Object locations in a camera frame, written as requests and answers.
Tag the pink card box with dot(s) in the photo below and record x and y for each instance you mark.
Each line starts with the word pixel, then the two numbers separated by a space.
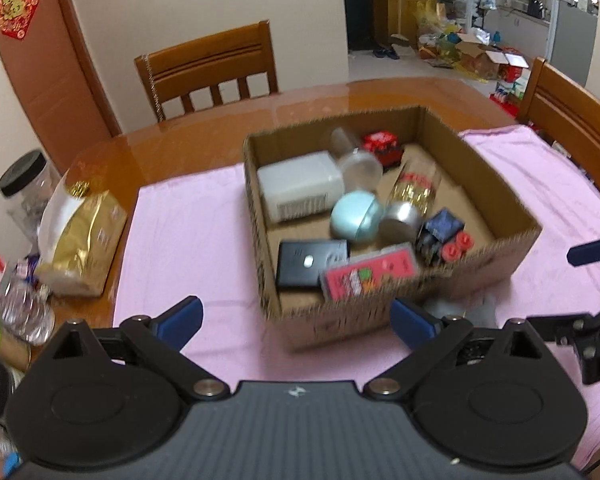
pixel 365 274

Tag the glass jar with silver lid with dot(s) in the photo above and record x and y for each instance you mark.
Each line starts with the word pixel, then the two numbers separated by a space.
pixel 410 199

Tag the gold tissue pack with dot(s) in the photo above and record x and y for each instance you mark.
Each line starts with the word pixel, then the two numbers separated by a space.
pixel 78 236

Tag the green cap bottle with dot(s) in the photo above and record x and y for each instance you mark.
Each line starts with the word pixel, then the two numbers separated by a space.
pixel 14 352

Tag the white plastic container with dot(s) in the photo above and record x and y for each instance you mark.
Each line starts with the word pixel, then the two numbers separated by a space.
pixel 301 186

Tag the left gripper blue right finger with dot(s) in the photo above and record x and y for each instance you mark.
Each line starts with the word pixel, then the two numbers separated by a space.
pixel 415 326

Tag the grey plush toy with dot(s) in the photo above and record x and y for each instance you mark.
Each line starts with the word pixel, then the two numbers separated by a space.
pixel 480 312

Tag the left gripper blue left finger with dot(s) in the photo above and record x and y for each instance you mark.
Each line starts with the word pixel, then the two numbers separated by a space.
pixel 166 333

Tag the pink table cloth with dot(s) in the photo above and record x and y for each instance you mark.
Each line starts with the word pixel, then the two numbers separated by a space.
pixel 192 236

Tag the red door decoration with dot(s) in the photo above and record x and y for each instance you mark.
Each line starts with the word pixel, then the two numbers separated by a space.
pixel 16 17

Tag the clear jar black lid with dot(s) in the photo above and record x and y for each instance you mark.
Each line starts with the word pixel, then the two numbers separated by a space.
pixel 27 185

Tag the clear water bottle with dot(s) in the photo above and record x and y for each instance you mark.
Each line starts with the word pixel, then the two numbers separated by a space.
pixel 22 310

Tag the red small box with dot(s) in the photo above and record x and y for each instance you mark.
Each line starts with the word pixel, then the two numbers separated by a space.
pixel 385 146

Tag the wooden chair behind table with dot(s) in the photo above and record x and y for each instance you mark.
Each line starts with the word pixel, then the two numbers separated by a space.
pixel 174 73

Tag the clear plastic cup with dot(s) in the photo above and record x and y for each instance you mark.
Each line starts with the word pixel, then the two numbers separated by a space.
pixel 361 170

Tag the wooden chair at right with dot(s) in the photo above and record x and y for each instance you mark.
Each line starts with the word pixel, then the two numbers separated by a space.
pixel 565 112

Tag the brown wooden door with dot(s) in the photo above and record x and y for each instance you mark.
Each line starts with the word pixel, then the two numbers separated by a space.
pixel 55 81

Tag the light blue egg case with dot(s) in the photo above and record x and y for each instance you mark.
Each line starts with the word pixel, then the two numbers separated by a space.
pixel 356 216

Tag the brown cardboard box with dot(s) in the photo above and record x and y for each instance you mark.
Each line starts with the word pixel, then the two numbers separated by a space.
pixel 502 227

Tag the black toy train block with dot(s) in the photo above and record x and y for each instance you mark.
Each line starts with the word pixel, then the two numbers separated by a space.
pixel 442 239

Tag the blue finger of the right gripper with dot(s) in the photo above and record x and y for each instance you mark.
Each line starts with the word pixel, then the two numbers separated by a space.
pixel 584 254
pixel 580 331

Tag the black power bank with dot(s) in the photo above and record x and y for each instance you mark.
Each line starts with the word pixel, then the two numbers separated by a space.
pixel 301 263

